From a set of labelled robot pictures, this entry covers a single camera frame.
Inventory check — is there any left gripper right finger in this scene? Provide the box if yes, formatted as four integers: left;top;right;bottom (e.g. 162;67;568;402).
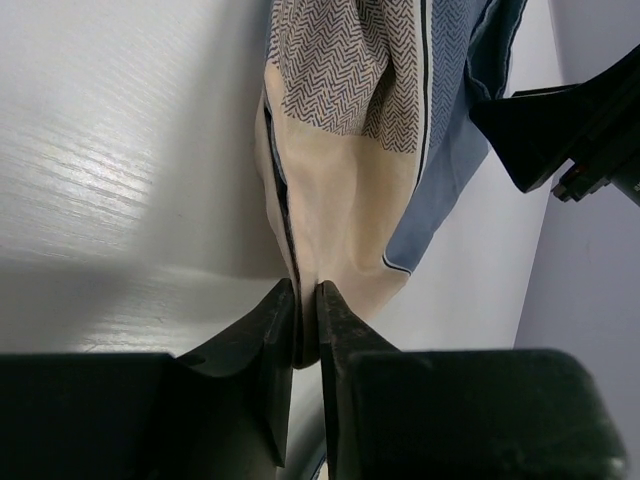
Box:
315;281;398;479

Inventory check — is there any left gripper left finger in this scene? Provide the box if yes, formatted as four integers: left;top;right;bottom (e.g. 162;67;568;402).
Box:
164;279;295;470

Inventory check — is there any blue beige checked cloth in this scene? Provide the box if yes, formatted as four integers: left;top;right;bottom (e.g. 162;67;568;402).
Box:
256;1;526;369

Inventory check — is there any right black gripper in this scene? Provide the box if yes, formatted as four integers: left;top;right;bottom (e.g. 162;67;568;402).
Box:
470;47;639;204

